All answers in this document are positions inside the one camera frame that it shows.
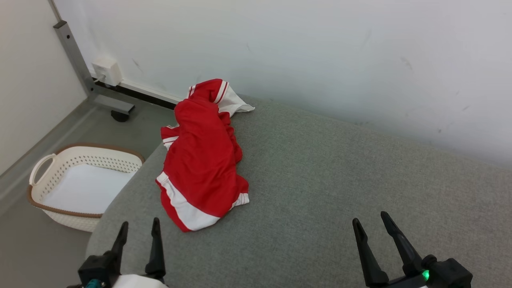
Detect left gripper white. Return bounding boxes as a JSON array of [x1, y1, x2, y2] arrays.
[[105, 218, 168, 288]]

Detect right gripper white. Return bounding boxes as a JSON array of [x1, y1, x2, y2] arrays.
[[352, 211, 430, 288]]

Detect red garment broad white band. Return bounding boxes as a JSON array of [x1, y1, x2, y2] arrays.
[[156, 98, 250, 233]]

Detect white perforated laundry basket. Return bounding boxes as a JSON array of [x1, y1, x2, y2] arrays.
[[27, 143, 145, 233]]

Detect white and black baseboard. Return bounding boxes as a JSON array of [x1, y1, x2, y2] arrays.
[[90, 76, 184, 110]]

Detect white power box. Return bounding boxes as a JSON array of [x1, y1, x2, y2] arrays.
[[92, 57, 123, 87]]

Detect grey metal frame post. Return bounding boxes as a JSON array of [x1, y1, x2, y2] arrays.
[[53, 20, 135, 115]]

